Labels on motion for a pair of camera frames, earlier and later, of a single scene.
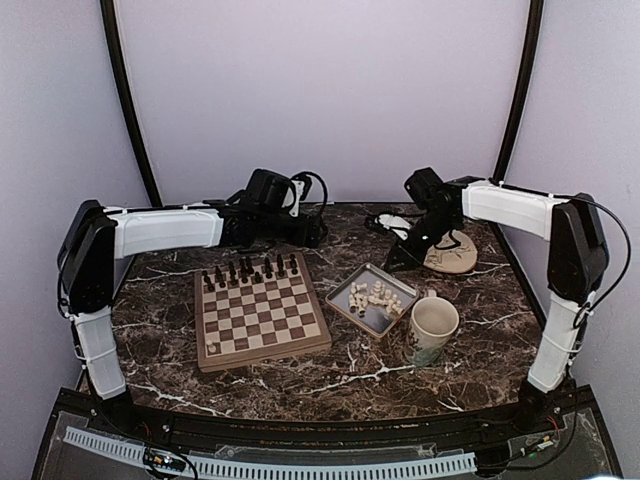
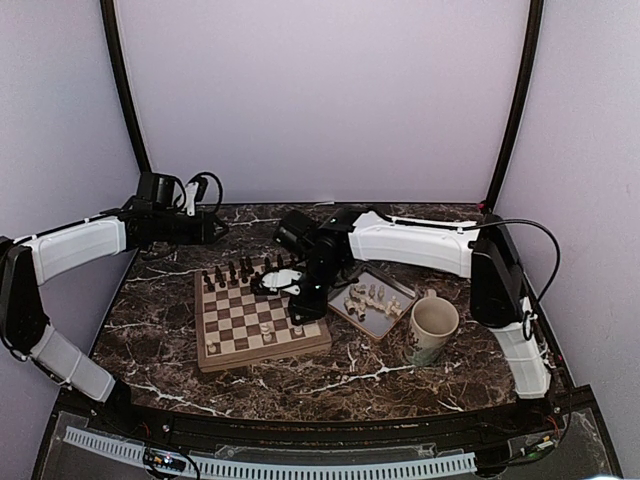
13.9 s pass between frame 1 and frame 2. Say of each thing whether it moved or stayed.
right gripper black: moved
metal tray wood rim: stayed
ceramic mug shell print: stayed
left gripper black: moved
